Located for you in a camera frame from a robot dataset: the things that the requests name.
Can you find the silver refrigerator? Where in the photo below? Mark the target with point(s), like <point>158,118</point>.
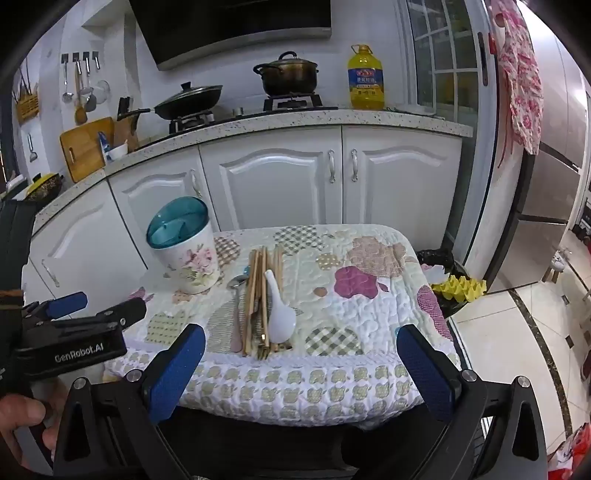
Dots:
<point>549,184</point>

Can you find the glass sliding door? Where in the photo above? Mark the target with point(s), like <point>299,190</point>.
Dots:
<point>443,55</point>

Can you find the metal spoon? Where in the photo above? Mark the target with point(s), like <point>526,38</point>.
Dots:
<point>237,282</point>

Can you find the yellow egg tray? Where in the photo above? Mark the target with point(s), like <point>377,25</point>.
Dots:
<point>459,288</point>

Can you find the hanging metal peeler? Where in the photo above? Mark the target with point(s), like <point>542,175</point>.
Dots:
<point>32,152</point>

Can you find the black wok with lid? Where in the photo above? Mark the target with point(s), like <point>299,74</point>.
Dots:
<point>189,102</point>

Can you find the floral utensil holder teal lid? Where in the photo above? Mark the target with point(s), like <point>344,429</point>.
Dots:
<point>194,267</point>

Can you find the person's left hand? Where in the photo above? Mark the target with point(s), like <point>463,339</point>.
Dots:
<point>21,415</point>

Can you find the bamboo wall basket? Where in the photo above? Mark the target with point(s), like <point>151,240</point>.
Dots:
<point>27,108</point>

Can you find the black gas stove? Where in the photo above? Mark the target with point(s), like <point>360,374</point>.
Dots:
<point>258,115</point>

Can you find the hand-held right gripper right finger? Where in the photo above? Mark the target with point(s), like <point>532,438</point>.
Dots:
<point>425,374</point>

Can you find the hanging metal skimmer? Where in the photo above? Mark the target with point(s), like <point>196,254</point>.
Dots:
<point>90,102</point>

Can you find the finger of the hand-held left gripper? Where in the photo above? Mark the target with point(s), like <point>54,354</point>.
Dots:
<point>124,311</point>
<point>67,303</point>

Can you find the white ceramic spoon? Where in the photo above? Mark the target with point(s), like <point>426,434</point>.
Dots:
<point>281,323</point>

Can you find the black range hood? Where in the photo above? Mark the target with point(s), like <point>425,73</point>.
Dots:
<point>231,27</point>

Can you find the white cabinet door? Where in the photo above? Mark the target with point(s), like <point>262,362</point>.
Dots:
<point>83,240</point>
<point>406,180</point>
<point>268,184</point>
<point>152,194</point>

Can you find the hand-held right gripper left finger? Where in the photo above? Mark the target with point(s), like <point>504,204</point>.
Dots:
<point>178,369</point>

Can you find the quilted patchwork table cover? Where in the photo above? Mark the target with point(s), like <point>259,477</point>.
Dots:
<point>360,323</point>

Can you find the hanging metal ladle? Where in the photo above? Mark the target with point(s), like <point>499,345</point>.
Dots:
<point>68,96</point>

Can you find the black trash bag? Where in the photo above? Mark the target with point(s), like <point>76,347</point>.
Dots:
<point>436,256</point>

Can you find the blue and white packet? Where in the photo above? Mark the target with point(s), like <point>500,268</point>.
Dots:
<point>104,145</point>

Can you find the yellow and black pan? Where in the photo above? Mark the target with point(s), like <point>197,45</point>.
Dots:
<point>44,187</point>

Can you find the dark stockpot with lid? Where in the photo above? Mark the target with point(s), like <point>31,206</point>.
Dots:
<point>288,76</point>

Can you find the bundle of wooden chopsticks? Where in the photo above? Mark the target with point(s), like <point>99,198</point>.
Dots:
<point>254,295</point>

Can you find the yellow cooking oil bottle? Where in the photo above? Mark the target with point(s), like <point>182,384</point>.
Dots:
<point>365,83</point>

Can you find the wooden knife block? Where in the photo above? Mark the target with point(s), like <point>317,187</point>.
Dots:
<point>125,131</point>

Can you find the pink floral cloth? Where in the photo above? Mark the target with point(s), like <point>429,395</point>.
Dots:
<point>521,83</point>

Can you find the hanging mesh strainer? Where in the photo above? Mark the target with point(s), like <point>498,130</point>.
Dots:
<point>104,90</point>

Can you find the wooden cutting board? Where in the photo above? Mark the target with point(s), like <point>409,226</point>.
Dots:
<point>83,152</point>

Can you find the hanging wooden spatula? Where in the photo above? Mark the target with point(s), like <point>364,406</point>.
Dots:
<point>81,115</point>

